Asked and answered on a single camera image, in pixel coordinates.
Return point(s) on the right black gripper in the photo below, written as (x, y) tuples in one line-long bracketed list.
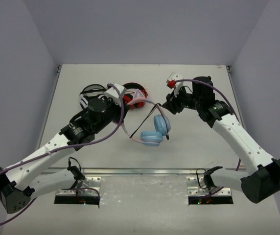
[(172, 103)]

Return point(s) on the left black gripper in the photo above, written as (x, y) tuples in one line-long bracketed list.
[(120, 107)]

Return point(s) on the pink blue cat-ear headphones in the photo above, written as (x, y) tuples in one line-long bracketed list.
[(161, 123)]

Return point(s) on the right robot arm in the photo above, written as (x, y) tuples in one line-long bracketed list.
[(261, 178)]

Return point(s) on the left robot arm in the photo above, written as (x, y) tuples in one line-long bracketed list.
[(23, 181)]

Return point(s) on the black white headphones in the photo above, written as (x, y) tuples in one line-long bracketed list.
[(90, 92)]

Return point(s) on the red black headphones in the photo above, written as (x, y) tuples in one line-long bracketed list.
[(134, 91)]

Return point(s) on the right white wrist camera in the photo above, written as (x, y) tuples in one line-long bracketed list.
[(175, 83)]

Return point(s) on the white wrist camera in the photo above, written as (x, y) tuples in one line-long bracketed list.
[(175, 83), (115, 92)]

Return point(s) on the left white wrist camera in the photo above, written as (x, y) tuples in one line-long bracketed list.
[(115, 92)]

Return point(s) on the left metal mounting bracket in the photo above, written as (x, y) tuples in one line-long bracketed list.
[(88, 187)]

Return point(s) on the metal mounting bracket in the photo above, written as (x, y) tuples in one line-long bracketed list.
[(196, 186), (88, 187)]

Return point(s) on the metal table edge rail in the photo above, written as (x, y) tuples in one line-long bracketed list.
[(139, 171)]

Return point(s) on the right metal mounting bracket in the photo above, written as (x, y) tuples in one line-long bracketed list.
[(196, 186)]

